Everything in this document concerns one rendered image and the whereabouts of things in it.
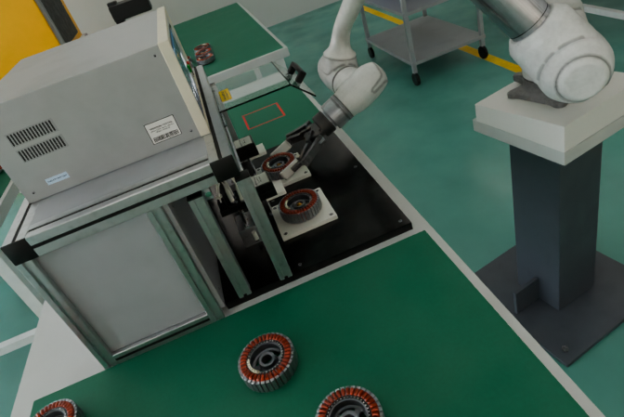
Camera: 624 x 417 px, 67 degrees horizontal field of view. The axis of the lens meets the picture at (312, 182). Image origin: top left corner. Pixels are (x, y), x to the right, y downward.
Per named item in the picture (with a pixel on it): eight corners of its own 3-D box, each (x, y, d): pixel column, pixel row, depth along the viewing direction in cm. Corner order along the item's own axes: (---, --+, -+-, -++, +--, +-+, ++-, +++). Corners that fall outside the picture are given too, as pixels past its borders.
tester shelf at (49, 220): (207, 77, 147) (201, 63, 145) (240, 175, 90) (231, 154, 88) (71, 129, 143) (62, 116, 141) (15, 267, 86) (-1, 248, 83)
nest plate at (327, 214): (320, 190, 132) (319, 187, 132) (338, 218, 120) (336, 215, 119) (271, 211, 131) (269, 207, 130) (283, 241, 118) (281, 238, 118)
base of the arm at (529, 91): (537, 70, 146) (535, 52, 143) (607, 79, 127) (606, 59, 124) (494, 95, 141) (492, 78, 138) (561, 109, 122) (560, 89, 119)
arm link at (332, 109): (346, 110, 147) (332, 123, 148) (329, 91, 142) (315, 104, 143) (357, 121, 139) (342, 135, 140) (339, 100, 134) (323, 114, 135)
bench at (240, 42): (266, 78, 457) (238, 1, 418) (322, 158, 302) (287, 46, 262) (158, 120, 447) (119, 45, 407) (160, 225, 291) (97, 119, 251)
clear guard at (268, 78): (293, 72, 147) (288, 55, 144) (316, 96, 127) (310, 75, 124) (196, 110, 144) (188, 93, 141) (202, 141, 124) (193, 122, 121)
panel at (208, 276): (201, 175, 161) (162, 96, 145) (226, 306, 105) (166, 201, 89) (198, 175, 161) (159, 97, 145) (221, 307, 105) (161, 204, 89)
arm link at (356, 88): (360, 123, 140) (342, 106, 150) (399, 87, 138) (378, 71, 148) (340, 101, 133) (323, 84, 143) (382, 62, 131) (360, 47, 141)
